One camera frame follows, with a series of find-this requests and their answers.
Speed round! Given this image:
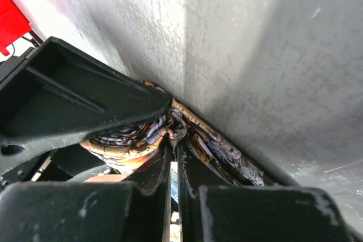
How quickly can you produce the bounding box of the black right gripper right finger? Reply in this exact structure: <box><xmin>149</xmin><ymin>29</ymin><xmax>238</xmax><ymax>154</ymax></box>
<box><xmin>177</xmin><ymin>140</ymin><xmax>234</xmax><ymax>198</ymax></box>

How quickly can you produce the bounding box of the red plastic bin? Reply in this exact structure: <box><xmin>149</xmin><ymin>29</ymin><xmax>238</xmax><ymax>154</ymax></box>
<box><xmin>0</xmin><ymin>0</ymin><xmax>32</xmax><ymax>57</ymax></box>

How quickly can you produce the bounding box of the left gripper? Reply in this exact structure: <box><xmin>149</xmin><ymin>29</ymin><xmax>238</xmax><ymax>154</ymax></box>
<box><xmin>1</xmin><ymin>37</ymin><xmax>171</xmax><ymax>163</ymax></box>

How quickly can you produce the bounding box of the brown floral patterned tie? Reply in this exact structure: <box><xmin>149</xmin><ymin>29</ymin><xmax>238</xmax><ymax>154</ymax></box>
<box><xmin>80</xmin><ymin>99</ymin><xmax>265</xmax><ymax>186</ymax></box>

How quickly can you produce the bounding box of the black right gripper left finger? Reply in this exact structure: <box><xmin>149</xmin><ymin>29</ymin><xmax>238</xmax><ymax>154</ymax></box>
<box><xmin>123</xmin><ymin>138</ymin><xmax>172</xmax><ymax>196</ymax></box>

